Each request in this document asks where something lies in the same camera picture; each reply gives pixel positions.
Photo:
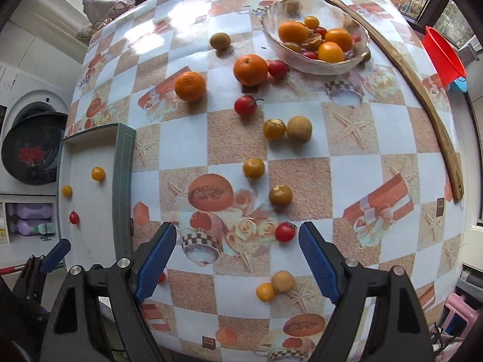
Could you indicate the yellow cherry tomato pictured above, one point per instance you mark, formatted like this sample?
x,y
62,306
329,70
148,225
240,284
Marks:
x,y
274,129
98,174
67,190
253,168
311,22
265,292

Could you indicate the red plastic basin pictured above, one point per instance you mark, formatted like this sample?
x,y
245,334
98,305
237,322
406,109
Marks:
x,y
443,54

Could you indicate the pink plastic stool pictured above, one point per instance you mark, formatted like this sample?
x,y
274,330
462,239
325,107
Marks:
x,y
462,316

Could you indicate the green-brown kiwi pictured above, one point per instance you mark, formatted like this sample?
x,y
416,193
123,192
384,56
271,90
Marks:
x,y
220,40

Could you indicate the white washing machine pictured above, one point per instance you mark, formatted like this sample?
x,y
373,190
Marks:
x,y
22,90

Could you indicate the clear glass bowl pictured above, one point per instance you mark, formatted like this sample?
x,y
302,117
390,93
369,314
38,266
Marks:
x,y
332,68

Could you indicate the red cherry tomato with stem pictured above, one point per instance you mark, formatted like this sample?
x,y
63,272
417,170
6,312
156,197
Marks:
x,y
244,105

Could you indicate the brown dried fruit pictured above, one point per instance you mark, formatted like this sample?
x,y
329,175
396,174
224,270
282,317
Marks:
x,y
313,40

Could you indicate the large orange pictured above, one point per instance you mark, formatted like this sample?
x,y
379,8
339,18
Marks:
x,y
250,69

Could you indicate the brownish yellow tomato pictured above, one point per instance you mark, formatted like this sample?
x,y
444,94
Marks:
x,y
292,47
280,196

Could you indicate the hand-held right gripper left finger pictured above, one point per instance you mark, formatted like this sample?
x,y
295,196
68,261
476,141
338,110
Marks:
x,y
155,262

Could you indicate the long curved wooden strip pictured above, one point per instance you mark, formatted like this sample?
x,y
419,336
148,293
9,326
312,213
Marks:
x,y
422,94

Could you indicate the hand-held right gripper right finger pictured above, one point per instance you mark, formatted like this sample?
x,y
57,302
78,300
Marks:
x,y
319,264

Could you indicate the white tray with green rim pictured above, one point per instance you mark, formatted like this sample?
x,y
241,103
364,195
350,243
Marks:
x,y
90,211

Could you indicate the mandarin orange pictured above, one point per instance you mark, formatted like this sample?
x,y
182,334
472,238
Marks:
x,y
331,52
339,39
190,86
293,32

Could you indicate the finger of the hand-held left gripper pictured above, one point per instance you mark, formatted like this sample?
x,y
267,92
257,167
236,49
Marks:
x,y
56,255

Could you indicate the black pan with red flower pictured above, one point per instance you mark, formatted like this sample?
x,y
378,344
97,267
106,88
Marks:
x,y
32,151

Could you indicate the purple detergent bottle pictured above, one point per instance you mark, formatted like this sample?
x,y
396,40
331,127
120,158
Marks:
x,y
28,227
30,211

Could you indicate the printed checkered tablecloth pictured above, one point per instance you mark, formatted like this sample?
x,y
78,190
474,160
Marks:
x,y
339,166

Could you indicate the blue plastic container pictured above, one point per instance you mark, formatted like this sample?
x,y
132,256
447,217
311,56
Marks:
x,y
459,84

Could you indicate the white cloth bag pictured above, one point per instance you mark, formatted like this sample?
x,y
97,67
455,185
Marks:
x,y
113,2

